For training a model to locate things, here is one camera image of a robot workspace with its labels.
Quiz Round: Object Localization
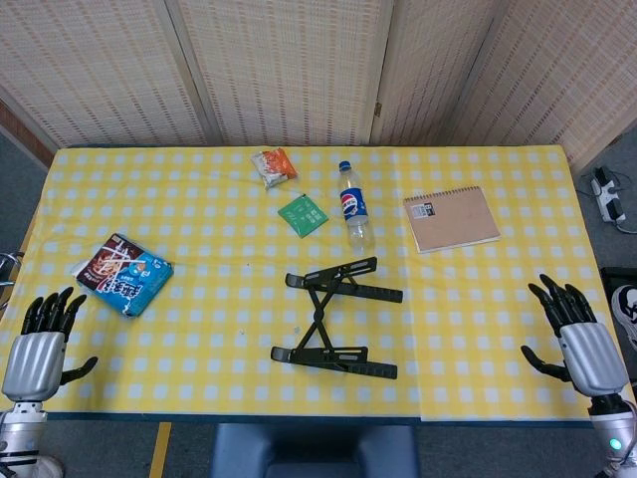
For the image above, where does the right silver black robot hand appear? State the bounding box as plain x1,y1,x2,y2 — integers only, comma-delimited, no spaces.
520,273,629,398

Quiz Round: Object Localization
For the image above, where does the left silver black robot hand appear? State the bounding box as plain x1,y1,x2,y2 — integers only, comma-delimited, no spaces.
1,286,100,402

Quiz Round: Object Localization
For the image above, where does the black folding laptop stand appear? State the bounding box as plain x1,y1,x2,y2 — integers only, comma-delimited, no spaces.
271,256,404,380

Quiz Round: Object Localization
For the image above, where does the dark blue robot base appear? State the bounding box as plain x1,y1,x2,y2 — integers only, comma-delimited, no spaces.
208,422,422,478

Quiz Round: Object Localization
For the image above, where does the woven bamboo folding screen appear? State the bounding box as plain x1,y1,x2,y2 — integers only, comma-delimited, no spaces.
0,0,637,170

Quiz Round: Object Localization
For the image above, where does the black floor mat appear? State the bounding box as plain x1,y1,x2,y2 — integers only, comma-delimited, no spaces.
599,267,637,387

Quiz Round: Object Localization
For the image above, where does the black white sneaker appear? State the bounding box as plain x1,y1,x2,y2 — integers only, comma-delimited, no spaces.
611,284,637,350

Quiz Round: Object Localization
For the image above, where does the blue brown noodle package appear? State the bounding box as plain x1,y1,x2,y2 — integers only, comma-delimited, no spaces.
74,232,175,319

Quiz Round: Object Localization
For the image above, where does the white power strip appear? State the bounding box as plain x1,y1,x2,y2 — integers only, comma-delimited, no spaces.
590,166,627,224

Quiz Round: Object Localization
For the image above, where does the brown spiral notebook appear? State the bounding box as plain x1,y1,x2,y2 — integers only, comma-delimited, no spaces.
402,185,502,255

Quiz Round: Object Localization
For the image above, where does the yellow white checked tablecloth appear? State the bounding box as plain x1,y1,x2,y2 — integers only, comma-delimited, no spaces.
0,145,637,423

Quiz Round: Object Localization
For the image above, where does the clear Pepsi plastic bottle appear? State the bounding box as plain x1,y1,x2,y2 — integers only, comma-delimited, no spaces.
338,159,376,255

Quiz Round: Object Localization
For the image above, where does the green square sachet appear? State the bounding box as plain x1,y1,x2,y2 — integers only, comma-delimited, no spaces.
277,193,330,240

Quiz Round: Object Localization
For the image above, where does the orange white snack packet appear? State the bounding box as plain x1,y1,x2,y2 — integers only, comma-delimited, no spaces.
251,147,299,190

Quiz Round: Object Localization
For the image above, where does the chrome metal stool frame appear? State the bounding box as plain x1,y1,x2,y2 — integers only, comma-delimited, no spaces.
0,251,25,288

